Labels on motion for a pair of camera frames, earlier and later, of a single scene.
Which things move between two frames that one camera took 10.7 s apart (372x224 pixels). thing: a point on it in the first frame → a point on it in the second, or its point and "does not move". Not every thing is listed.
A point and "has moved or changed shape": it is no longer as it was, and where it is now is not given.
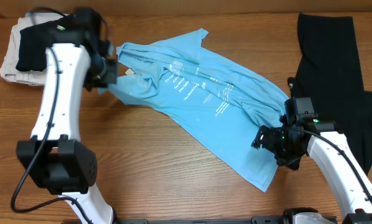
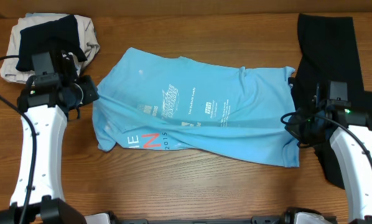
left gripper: x=110 y=72 → x=88 y=90
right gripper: x=292 y=162 → x=296 y=132
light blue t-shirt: x=220 y=104 has moved or changed shape
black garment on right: x=329 y=72 does not move
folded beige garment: x=9 y=70 does not move
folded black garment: x=33 y=43 does not move
